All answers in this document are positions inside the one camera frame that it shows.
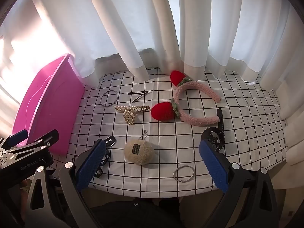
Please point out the pink fuzzy strawberry headband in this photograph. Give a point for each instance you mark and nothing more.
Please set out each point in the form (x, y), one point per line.
(197, 86)

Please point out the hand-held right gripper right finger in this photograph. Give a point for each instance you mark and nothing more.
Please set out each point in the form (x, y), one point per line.
(213, 168)

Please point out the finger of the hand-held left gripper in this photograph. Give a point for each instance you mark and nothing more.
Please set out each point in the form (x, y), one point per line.
(15, 135)
(47, 137)

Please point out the white curtain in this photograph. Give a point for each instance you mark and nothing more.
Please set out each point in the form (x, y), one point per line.
(142, 28)

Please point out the silver metal bangle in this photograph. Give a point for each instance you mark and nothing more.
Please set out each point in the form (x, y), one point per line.
(100, 99)

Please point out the black hair pin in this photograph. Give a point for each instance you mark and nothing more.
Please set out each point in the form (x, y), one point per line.
(140, 93)

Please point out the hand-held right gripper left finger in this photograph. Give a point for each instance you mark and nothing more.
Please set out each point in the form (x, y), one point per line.
(91, 163)

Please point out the black checked white tablecloth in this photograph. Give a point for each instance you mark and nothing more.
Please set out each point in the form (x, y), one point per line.
(166, 135)

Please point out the pink plastic bin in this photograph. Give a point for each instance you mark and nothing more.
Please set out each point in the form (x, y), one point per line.
(47, 99)

